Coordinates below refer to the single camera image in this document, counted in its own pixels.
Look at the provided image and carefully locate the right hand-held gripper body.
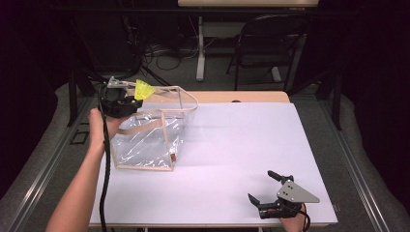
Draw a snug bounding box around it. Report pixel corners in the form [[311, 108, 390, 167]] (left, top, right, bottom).
[[257, 174, 321, 220]]

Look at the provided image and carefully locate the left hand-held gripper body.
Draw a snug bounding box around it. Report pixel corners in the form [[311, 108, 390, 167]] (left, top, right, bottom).
[[98, 75, 137, 118]]

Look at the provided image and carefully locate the yellow shuttlecock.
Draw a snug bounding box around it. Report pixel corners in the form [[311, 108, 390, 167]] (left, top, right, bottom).
[[133, 78, 157, 102]]

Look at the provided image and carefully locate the clear plastic bag beige trim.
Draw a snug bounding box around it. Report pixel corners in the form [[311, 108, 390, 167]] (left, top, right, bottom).
[[109, 84, 199, 172]]

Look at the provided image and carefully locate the person's right hand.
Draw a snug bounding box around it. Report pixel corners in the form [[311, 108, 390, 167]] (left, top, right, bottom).
[[278, 204, 308, 232]]

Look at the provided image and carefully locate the person's left hand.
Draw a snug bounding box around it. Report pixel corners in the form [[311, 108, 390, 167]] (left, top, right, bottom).
[[88, 107, 131, 153]]

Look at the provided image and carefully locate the white table mat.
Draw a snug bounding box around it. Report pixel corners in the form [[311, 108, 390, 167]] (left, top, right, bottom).
[[89, 101, 338, 227]]

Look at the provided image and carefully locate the black metal stand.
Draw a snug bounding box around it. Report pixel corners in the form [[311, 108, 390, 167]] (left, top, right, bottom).
[[286, 67, 343, 131], [66, 62, 107, 128]]

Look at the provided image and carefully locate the white-legged desk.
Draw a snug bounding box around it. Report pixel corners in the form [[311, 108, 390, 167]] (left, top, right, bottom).
[[177, 0, 319, 83]]

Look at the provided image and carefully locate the black folding chair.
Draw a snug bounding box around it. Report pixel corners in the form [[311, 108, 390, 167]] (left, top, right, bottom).
[[226, 14, 309, 93]]

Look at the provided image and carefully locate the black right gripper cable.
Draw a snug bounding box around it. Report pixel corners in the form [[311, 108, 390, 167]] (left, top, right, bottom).
[[288, 203, 311, 232]]

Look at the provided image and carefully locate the black floor socket frame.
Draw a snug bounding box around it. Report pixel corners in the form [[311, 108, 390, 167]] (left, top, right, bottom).
[[70, 129, 91, 146]]

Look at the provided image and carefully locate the bundle of floor cables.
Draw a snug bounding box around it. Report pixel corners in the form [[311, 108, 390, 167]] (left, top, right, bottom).
[[141, 40, 201, 72]]

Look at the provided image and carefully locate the metal floor rail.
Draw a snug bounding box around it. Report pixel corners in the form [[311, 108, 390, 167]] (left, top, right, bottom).
[[317, 96, 392, 232], [6, 96, 95, 232]]

